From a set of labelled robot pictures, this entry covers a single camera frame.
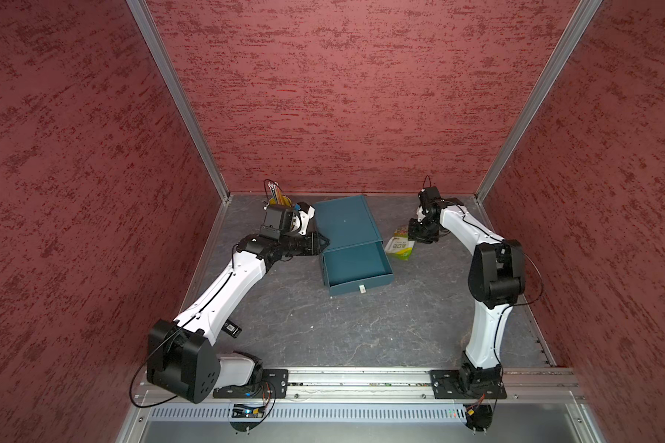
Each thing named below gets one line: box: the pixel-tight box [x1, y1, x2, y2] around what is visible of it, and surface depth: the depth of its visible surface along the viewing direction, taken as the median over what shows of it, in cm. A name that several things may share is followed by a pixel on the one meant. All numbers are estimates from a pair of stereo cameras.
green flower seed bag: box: [384, 226, 416, 262], surface depth 102 cm
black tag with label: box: [220, 318, 243, 339], surface depth 83 cm
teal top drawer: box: [321, 239, 395, 297], surface depth 81 cm
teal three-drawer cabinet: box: [314, 194, 384, 252], surface depth 84 cm
